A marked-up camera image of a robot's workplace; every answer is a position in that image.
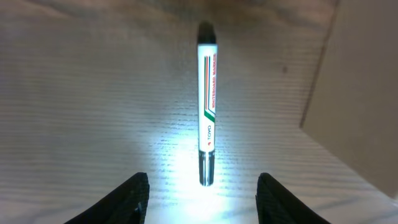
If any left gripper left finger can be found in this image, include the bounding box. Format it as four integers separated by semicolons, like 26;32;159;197
66;172;150;224

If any cardboard box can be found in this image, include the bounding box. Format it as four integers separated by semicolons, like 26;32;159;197
302;0;397;198

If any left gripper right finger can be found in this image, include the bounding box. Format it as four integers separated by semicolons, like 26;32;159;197
256;172;329;224

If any black whiteboard marker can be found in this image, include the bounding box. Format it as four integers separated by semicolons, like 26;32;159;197
197;21;218;186

